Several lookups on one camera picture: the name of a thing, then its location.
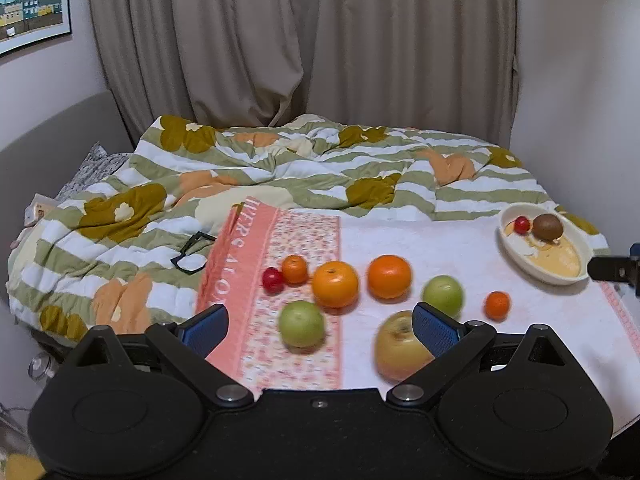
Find green apple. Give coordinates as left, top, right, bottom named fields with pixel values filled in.
left=278, top=300, right=326, bottom=349
left=422, top=275, right=464, bottom=318

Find wall poster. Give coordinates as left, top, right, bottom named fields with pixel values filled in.
left=0, top=0, right=74, bottom=59

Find cream oval bowl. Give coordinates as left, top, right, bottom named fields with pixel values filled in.
left=496, top=203, right=591, bottom=287

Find brown kiwi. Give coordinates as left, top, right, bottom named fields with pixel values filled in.
left=532, top=213, right=565, bottom=242

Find striped floral blanket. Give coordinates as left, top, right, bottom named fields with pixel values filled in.
left=7, top=114, right=612, bottom=347

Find small mandarin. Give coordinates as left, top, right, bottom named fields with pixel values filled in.
left=281, top=255, right=309, bottom=285
left=483, top=291, right=512, bottom=321

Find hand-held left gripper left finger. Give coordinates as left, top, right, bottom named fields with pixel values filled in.
left=62, top=304, right=254, bottom=409

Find grey patterned pillow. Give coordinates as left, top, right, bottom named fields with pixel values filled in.
left=54, top=142, right=134, bottom=202

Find grey upholstered headboard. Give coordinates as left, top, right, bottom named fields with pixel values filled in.
left=0, top=91, right=135, bottom=281

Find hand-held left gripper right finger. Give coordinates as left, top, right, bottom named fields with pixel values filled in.
left=386, top=302, right=579, bottom=409

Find yellow apple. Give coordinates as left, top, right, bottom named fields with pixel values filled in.
left=375, top=310, right=437, bottom=383

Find black eyeglasses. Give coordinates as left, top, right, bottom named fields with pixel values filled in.
left=170, top=231, right=218, bottom=276

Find clear glass jar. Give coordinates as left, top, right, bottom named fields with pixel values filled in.
left=27, top=352, right=64, bottom=387

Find small cardboard box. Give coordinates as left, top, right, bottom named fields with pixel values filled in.
left=22, top=194, right=57, bottom=229

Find beige curtain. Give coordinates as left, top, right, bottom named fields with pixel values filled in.
left=86, top=0, right=522, bottom=150

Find yellow object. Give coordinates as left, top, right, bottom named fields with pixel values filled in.
left=0, top=452, right=47, bottom=480

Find pink floral towel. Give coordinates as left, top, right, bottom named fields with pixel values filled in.
left=195, top=198, right=640, bottom=441

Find large orange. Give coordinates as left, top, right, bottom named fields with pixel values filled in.
left=367, top=254, right=413, bottom=300
left=312, top=261, right=360, bottom=309

